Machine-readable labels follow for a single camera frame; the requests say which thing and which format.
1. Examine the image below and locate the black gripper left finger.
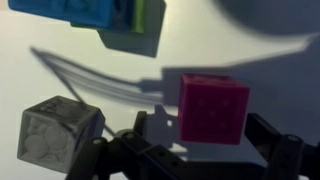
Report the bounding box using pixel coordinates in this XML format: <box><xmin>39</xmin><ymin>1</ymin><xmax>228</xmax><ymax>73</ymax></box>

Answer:
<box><xmin>66</xmin><ymin>111</ymin><xmax>201</xmax><ymax>180</ymax></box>

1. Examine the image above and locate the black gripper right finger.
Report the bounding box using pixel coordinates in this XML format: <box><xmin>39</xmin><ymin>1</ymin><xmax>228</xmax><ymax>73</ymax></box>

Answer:
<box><xmin>244</xmin><ymin>113</ymin><xmax>320</xmax><ymax>180</ymax></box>

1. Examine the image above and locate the pink block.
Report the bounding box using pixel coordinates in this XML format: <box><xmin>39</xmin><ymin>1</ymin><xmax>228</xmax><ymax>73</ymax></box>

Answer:
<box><xmin>177</xmin><ymin>73</ymin><xmax>251</xmax><ymax>146</ymax></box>

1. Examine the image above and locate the grey block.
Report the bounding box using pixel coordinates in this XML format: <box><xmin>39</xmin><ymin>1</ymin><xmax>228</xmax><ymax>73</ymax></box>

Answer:
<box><xmin>16</xmin><ymin>95</ymin><xmax>106</xmax><ymax>174</ymax></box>

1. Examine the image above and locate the yellow-green block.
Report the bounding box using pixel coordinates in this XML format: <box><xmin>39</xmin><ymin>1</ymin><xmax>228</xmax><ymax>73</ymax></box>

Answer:
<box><xmin>69</xmin><ymin>0</ymin><xmax>167</xmax><ymax>58</ymax></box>

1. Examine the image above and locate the blue block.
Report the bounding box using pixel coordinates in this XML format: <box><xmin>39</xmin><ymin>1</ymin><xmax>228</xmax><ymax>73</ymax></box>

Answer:
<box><xmin>7</xmin><ymin>0</ymin><xmax>134</xmax><ymax>33</ymax></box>

